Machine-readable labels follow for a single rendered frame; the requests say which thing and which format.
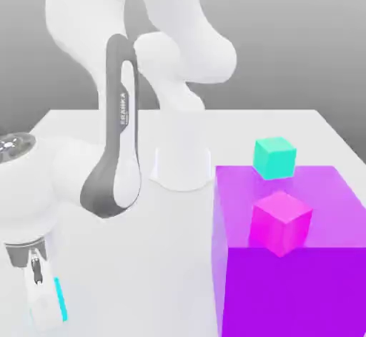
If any small magenta cube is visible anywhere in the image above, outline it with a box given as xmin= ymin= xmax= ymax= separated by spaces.
xmin=248 ymin=190 xmax=313 ymax=258

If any small teal cube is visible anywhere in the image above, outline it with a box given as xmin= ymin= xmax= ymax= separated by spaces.
xmin=252 ymin=136 xmax=297 ymax=181

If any large purple box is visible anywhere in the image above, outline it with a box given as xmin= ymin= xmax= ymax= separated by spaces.
xmin=212 ymin=165 xmax=366 ymax=337

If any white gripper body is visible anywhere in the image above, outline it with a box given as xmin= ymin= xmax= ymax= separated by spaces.
xmin=24 ymin=252 xmax=66 ymax=334

